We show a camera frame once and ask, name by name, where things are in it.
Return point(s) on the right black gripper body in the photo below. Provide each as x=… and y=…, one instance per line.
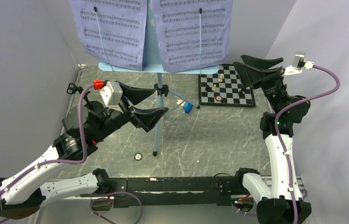
x=273, y=88

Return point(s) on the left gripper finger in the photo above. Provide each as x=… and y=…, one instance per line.
x=146, y=119
x=134, y=95

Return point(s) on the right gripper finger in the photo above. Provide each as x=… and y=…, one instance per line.
x=261, y=63
x=249, y=76

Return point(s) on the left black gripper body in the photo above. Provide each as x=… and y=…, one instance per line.
x=120, y=118

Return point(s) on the light blue music stand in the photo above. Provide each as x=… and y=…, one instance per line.
x=152, y=64

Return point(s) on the sheet music page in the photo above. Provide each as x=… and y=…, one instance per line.
x=192, y=34
x=112, y=31

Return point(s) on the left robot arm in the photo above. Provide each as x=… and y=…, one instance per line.
x=103, y=108

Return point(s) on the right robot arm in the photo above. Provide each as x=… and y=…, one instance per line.
x=281, y=202

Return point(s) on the black white chessboard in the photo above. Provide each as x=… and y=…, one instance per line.
x=228, y=89

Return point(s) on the white chess piece upper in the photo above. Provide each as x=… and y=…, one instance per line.
x=221, y=77

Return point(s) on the poker chip on chessboard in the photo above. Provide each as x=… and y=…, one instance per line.
x=218, y=98

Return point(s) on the poker chip on table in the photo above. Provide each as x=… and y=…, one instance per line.
x=138, y=156

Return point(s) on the blue white block toy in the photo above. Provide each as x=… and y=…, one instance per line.
x=185, y=105

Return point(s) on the black chess piece left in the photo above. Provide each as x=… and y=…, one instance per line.
x=208, y=88

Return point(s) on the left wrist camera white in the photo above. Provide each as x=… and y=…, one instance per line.
x=110, y=92

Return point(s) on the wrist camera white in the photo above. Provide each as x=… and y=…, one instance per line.
x=299, y=64
x=110, y=92

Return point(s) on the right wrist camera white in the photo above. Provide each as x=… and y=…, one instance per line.
x=299, y=64

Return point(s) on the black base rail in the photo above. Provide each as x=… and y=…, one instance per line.
x=220, y=190

